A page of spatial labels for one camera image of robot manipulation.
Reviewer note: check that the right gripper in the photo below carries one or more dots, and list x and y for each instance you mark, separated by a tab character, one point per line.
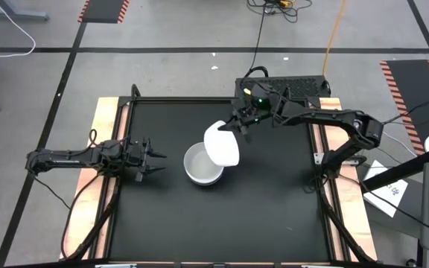
259	108

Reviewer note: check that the silver clamp bracket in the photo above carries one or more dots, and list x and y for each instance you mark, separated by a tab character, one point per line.
318	158

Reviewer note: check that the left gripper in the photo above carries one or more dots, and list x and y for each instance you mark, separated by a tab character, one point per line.
136	158

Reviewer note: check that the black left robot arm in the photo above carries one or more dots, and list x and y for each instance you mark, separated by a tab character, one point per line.
62	160

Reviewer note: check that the grey desk foot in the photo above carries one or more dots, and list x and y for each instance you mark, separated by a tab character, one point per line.
13	16

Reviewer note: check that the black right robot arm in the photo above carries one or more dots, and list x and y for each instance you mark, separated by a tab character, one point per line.
322	116

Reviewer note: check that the white bowl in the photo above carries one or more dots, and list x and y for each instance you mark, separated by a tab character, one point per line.
222	149

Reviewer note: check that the white paper sheet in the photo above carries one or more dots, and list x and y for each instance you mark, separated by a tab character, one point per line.
386	197

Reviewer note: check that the black perforated computer tower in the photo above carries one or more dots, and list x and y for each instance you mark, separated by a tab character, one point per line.
304	87

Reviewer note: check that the yellow tag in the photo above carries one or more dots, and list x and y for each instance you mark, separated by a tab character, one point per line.
247	91

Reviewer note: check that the pale grey bowl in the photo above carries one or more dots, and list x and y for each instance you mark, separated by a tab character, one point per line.
199	164

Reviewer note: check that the wooden table board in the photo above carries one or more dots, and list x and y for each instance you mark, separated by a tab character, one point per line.
348	223
104	111

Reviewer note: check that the black orange-striped floor mat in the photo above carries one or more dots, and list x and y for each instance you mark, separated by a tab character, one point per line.
103	11
412	93

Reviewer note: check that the black aluminium table frame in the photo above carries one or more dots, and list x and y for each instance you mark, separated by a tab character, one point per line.
184	99

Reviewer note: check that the black metal bar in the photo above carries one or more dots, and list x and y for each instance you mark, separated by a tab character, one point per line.
404	171

